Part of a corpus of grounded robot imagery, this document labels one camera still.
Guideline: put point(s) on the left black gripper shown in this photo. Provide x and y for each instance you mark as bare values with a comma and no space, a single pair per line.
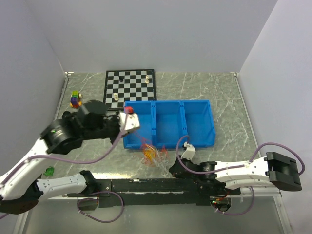
115,116

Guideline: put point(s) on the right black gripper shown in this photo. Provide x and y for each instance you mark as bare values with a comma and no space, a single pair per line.
174,175

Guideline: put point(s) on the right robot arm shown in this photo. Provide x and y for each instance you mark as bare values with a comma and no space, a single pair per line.
216,178

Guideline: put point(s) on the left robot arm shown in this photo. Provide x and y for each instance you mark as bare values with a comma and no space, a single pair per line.
21,189

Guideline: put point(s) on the colourful toy block car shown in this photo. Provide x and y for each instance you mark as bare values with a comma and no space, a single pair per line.
75,99

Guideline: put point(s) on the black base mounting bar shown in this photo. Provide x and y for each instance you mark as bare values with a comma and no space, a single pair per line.
159,191

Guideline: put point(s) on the white chess pawn near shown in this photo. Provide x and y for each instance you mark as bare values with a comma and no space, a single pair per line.
116,98

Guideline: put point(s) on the black and white chessboard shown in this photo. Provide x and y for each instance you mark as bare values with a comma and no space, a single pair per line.
132,88

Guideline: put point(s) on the blue plastic three-compartment bin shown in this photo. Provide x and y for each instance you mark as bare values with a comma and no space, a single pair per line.
163,123

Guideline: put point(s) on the white chess piece far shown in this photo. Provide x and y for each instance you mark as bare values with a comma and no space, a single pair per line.
147,79

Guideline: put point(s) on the green toy piece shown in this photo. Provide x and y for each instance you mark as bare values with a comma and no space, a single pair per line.
49,171

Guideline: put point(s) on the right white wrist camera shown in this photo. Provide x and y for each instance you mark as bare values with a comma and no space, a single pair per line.
189,151

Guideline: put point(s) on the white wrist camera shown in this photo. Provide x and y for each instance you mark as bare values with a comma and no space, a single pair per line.
189,151
131,120

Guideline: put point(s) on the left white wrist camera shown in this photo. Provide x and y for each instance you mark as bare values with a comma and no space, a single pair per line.
131,120

